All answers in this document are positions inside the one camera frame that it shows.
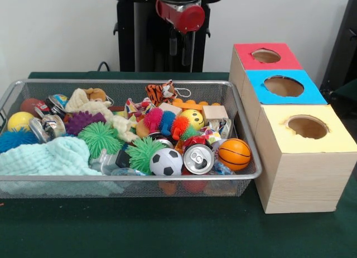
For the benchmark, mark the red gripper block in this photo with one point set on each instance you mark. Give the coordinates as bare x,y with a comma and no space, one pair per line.
189,18

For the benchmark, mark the orange basketball toy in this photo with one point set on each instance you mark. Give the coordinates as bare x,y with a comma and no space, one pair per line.
235,154

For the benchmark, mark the silver mesh bin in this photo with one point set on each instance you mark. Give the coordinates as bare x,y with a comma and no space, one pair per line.
125,177

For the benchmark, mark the wooden box with three holes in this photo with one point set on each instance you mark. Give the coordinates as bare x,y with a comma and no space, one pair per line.
301,179

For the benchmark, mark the orange tiger plush toy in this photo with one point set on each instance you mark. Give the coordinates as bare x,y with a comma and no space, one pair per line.
160,91

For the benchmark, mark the yellow smiley face ball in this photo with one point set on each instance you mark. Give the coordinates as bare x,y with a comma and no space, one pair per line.
193,119

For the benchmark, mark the green spiky ball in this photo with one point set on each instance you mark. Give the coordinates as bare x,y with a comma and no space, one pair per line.
99,138
143,154

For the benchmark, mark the silver soda can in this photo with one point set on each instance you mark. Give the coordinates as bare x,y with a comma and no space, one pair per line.
198,159

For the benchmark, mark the black and white soccer ball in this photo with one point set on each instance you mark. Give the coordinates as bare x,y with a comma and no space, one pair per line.
166,162

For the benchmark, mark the black flat panel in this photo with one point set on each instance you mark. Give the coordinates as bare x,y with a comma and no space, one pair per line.
346,45

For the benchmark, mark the plain yellow ball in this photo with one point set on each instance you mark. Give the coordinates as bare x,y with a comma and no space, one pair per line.
20,120

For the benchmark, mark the mint green cloth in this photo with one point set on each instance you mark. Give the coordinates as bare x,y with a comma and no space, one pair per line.
42,157

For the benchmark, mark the blue spiky ball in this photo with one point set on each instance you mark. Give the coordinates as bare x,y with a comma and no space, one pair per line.
15,139

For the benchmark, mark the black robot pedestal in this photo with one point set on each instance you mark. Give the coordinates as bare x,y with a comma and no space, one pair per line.
145,45

